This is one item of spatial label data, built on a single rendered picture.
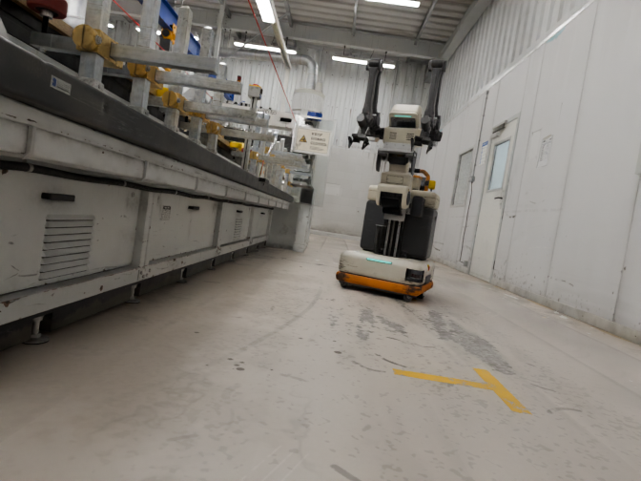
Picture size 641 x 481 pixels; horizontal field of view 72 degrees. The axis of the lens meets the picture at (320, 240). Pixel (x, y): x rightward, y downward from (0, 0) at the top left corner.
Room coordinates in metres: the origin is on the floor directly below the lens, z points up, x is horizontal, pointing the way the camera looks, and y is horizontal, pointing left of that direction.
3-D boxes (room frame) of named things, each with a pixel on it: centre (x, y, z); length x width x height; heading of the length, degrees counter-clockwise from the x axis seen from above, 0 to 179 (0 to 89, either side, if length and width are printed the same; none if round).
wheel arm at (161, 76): (1.31, 0.51, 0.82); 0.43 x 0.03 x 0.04; 89
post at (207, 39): (1.77, 0.55, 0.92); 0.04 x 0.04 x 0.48; 89
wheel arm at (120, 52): (1.06, 0.51, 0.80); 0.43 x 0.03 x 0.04; 89
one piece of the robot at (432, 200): (3.56, -0.60, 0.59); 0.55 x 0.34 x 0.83; 68
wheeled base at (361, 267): (3.47, -0.56, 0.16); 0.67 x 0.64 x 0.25; 158
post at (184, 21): (1.52, 0.56, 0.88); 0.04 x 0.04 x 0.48; 89
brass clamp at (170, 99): (1.54, 0.56, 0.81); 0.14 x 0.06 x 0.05; 179
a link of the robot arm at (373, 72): (3.13, -0.19, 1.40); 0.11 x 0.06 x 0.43; 67
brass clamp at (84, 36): (1.04, 0.57, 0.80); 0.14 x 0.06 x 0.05; 179
